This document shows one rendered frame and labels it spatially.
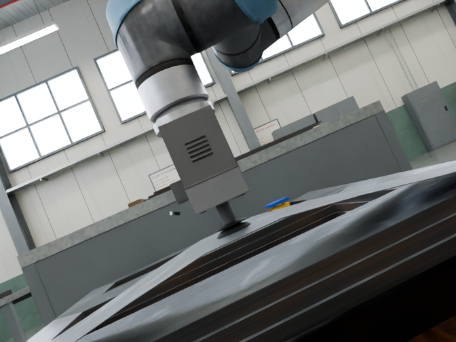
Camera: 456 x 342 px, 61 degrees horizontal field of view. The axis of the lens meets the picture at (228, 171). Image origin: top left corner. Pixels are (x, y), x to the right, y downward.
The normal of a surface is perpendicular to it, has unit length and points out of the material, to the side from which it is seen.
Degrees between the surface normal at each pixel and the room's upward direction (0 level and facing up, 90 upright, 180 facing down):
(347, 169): 90
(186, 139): 90
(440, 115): 90
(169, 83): 89
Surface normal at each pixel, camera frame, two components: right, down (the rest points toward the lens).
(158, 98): -0.39, 0.11
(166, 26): 0.00, 0.26
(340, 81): -0.01, -0.07
